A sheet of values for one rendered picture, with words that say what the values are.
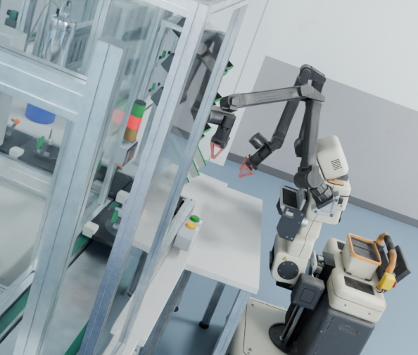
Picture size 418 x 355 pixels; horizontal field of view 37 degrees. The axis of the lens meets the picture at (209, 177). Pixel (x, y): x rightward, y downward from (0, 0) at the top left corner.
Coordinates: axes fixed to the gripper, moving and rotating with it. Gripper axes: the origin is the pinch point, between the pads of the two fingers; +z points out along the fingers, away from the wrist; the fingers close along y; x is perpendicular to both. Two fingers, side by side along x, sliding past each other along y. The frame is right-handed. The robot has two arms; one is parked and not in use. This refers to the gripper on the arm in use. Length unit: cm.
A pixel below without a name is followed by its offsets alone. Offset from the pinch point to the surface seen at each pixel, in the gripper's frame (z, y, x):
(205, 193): 37, -47, -1
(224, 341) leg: 68, 19, 35
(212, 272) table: 37.4, 23.5, 18.6
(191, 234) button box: 27.3, 20.1, 4.7
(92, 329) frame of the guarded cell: -5, 139, 1
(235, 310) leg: 51, 20, 33
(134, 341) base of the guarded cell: 38, 82, 5
